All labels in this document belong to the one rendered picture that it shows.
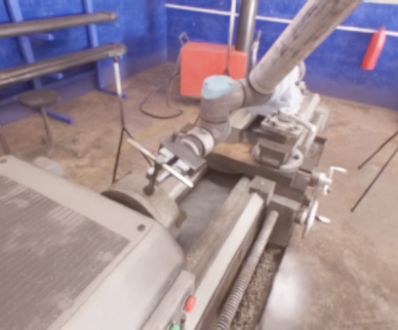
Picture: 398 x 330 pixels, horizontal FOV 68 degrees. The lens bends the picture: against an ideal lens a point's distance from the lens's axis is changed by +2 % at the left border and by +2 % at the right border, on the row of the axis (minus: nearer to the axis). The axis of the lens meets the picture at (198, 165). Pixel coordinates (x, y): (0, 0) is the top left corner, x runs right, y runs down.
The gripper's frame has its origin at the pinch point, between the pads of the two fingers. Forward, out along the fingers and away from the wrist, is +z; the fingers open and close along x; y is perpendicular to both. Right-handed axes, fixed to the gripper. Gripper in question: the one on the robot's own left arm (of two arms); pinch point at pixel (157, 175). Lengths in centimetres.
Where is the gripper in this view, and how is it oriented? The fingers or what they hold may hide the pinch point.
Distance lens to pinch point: 76.6
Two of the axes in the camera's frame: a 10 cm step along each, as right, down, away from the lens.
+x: 7.8, 5.9, -2.0
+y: 3.1, -6.5, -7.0
